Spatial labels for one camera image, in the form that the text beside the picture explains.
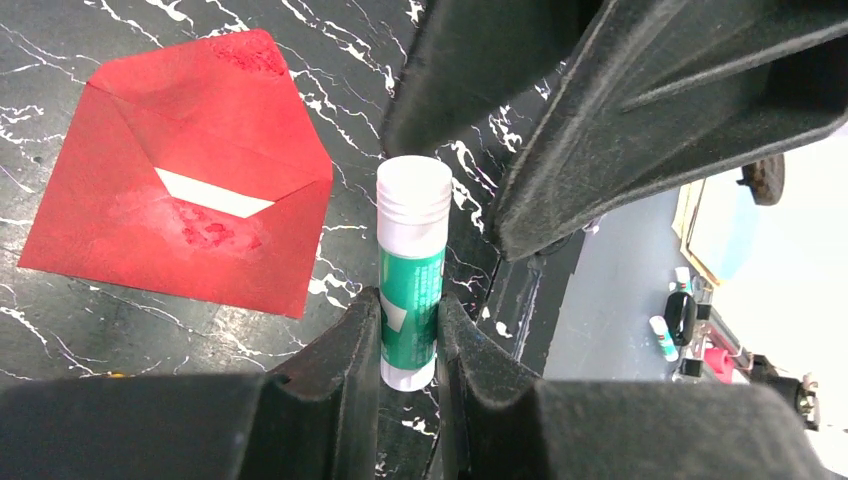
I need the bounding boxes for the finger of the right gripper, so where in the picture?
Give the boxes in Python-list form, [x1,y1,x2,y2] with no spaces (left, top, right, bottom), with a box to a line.
[491,1,847,260]
[382,0,601,156]

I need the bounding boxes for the red envelope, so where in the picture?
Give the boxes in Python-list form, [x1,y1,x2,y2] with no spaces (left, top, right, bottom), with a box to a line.
[18,29,333,318]

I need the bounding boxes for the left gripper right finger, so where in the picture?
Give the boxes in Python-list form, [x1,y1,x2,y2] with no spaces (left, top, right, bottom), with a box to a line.
[437,294,829,479]

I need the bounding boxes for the beige letter paper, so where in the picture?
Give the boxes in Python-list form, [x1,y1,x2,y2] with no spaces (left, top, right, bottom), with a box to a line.
[154,167,274,218]

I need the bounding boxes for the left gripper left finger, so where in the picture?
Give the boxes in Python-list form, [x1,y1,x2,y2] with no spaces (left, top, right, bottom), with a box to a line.
[1,287,380,479]

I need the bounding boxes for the green white glue stick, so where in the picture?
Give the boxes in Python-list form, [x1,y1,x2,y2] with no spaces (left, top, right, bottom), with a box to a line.
[376,155,453,392]

